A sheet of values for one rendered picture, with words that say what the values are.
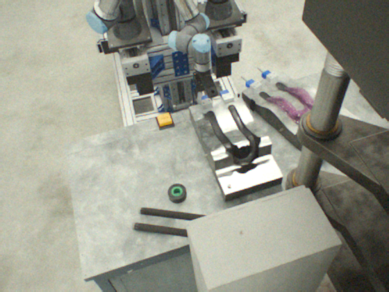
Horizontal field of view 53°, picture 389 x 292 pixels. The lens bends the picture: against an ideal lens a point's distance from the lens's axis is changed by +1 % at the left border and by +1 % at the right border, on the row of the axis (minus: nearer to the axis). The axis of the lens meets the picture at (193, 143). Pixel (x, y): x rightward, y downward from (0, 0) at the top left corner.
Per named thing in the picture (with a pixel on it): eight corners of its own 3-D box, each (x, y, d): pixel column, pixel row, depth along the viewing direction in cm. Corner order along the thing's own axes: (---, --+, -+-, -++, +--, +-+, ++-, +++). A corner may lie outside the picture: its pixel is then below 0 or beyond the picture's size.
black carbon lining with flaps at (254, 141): (204, 115, 188) (203, 101, 180) (235, 106, 190) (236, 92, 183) (230, 171, 167) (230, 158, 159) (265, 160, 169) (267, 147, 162)
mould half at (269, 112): (241, 99, 202) (242, 83, 194) (279, 77, 210) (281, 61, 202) (312, 162, 175) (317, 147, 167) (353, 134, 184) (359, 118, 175)
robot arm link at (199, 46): (196, 29, 164) (214, 35, 161) (198, 51, 173) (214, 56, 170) (186, 40, 160) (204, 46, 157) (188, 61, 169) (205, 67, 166)
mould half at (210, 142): (189, 119, 196) (187, 100, 185) (238, 105, 200) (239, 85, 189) (225, 201, 166) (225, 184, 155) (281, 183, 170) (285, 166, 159)
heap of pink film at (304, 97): (262, 101, 192) (263, 89, 186) (289, 85, 198) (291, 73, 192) (300, 133, 179) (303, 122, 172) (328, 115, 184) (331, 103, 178)
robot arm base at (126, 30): (111, 25, 209) (107, 8, 201) (139, 19, 210) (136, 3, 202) (114, 42, 199) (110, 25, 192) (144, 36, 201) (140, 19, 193)
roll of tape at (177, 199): (180, 206, 166) (179, 202, 163) (164, 198, 169) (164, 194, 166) (190, 192, 170) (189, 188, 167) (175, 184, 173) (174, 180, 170)
